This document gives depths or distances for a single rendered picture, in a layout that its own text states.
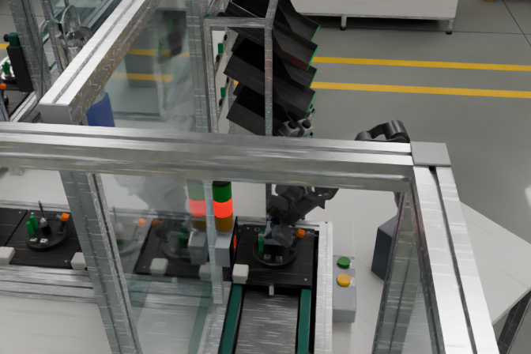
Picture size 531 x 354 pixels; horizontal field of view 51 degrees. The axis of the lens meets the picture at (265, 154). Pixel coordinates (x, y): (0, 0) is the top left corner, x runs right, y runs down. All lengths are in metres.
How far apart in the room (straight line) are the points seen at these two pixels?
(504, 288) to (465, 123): 2.48
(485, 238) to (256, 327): 0.90
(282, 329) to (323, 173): 1.22
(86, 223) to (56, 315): 1.22
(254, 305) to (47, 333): 0.62
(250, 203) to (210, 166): 1.63
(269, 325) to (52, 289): 0.68
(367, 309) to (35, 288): 1.03
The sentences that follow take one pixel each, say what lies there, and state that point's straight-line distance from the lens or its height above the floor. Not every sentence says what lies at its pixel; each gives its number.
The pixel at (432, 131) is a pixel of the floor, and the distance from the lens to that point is 4.18.
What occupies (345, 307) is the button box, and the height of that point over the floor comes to 0.96.
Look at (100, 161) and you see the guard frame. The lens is 0.52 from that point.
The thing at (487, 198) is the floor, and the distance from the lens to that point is 3.69.
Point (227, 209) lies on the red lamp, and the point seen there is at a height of 1.33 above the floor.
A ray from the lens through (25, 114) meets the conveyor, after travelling 2.68.
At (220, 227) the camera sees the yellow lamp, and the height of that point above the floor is 1.28.
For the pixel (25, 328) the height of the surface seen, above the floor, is 0.86.
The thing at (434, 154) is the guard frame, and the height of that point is 1.99.
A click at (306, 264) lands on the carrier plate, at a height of 0.97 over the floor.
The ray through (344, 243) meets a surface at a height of 0.86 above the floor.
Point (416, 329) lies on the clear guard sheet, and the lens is 0.51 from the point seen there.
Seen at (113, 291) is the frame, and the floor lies 1.71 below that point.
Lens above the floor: 2.27
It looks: 37 degrees down
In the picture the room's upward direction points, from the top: straight up
